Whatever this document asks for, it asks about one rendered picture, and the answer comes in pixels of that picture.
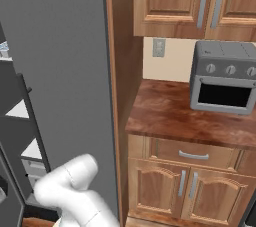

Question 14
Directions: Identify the black appliance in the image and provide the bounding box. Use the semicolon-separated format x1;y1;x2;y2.
239;190;256;227

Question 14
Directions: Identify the wooden base cupboard door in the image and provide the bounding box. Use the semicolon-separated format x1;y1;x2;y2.
181;166;256;227
128;157;191;221

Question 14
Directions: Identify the grey wall socket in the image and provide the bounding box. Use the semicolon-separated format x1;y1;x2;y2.
152;37;167;58

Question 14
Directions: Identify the grey fridge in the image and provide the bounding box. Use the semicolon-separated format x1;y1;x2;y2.
0;0;120;227

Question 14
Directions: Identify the tall wooden side panel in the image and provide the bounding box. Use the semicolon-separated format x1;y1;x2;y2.
104;0;145;227

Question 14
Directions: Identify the grey drawer handle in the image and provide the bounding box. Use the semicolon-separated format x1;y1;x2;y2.
178;149;210;161

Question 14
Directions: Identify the short grey cupboard handle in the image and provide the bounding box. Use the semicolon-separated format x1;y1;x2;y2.
188;171;199;200
177;169;187;198

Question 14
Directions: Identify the grey toaster oven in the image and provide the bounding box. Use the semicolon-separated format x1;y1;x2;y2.
188;40;256;116

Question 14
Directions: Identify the long grey cupboard handle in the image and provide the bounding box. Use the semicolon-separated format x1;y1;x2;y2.
210;0;228;30
196;0;211;30

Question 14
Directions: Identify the grey freezer door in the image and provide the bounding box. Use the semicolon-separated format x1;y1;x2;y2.
0;21;52;227

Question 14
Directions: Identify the wooden drawer front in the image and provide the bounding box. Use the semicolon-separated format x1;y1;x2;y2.
148;137;242;173

